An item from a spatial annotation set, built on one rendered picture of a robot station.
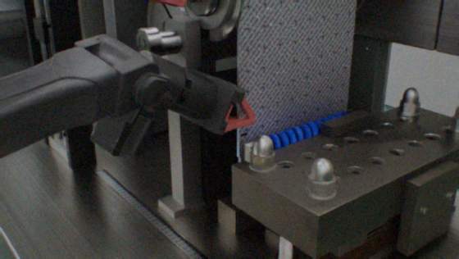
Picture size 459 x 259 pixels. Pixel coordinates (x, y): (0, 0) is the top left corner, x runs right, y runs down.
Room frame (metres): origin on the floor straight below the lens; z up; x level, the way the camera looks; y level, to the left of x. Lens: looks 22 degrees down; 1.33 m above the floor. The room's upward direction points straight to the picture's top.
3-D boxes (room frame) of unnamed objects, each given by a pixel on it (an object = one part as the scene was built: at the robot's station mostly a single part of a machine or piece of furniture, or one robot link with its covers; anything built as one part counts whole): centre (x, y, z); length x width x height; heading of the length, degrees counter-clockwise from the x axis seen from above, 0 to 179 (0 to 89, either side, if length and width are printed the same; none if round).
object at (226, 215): (0.73, -0.10, 0.92); 0.28 x 0.04 x 0.04; 128
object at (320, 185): (0.52, -0.10, 1.05); 0.04 x 0.04 x 0.04
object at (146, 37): (0.68, 0.12, 1.18); 0.04 x 0.02 x 0.04; 38
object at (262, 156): (0.59, -0.04, 1.05); 0.04 x 0.04 x 0.04
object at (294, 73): (0.73, -0.10, 1.11); 0.23 x 0.01 x 0.18; 128
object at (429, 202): (0.59, -0.27, 0.96); 0.10 x 0.03 x 0.11; 128
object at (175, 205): (0.70, 0.09, 1.05); 0.06 x 0.05 x 0.31; 128
